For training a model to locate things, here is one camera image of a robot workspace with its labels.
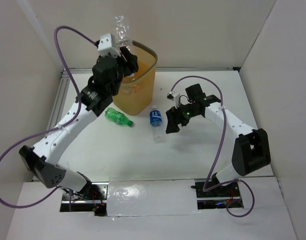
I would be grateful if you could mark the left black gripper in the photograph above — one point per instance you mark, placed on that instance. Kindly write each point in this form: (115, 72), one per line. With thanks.
(128, 61)

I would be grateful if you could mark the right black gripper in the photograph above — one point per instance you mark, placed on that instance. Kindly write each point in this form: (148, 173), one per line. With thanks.
(174, 118)

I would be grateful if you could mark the blue label plastic bottle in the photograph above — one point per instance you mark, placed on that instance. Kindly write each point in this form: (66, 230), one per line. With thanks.
(157, 125)

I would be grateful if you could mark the clear bottle white cap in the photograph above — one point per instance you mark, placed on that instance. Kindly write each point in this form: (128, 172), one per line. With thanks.
(123, 37)

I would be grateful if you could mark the green plastic bottle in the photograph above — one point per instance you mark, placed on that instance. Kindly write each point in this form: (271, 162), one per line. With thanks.
(118, 118)

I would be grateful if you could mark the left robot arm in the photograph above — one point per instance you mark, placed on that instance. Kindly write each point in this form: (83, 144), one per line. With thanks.
(42, 159)

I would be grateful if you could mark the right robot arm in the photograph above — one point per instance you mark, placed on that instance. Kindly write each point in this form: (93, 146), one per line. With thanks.
(251, 150)

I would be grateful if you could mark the orange mesh waste bin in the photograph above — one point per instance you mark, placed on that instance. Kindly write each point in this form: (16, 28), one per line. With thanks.
(136, 91)

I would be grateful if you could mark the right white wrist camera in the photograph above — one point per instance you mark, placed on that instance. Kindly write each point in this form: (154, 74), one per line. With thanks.
(175, 97)

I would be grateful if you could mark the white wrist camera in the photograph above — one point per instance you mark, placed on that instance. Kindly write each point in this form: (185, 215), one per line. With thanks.
(175, 97)
(107, 46)

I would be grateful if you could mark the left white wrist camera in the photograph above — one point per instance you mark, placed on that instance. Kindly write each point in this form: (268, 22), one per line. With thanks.
(107, 46)

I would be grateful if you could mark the back aluminium rail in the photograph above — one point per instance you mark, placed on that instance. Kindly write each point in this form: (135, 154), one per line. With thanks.
(168, 69)

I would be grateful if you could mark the aluminium rail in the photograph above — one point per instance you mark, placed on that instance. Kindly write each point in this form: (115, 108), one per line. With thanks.
(59, 102)
(168, 69)

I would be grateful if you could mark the left aluminium rail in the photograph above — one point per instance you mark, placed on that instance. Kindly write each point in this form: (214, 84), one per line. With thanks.
(59, 102)

